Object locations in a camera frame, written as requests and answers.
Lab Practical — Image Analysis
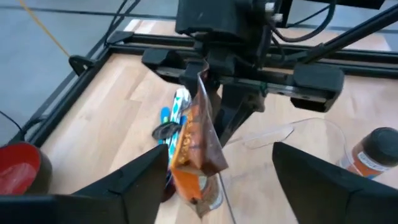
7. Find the orange brown snack packet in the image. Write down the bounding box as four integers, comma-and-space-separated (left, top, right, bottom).
169, 60, 229, 218

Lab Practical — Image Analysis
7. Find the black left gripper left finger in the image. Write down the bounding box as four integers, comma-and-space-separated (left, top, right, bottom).
0, 144, 169, 224

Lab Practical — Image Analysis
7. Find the orange label spice jar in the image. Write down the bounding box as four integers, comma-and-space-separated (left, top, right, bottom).
338, 126, 398, 180

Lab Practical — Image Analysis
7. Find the yellow cable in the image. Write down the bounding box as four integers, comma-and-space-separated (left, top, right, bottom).
18, 0, 72, 59

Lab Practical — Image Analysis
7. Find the clear plastic storage bin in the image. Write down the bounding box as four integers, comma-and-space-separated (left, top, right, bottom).
217, 117, 348, 224

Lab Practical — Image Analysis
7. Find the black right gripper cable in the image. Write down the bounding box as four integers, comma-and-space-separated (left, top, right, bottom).
269, 0, 337, 44

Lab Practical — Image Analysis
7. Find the red bowl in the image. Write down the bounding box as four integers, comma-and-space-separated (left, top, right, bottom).
0, 142, 53, 196

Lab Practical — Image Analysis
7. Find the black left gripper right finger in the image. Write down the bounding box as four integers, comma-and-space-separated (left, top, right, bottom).
272, 142, 398, 224

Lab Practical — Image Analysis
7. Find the small black spoon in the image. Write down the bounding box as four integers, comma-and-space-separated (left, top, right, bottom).
151, 121, 183, 141

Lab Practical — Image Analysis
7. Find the black cable bundle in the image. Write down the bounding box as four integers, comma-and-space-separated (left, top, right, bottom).
104, 0, 141, 46

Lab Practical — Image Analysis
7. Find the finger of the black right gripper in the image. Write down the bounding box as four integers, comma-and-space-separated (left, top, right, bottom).
180, 60, 218, 97
214, 83, 267, 147

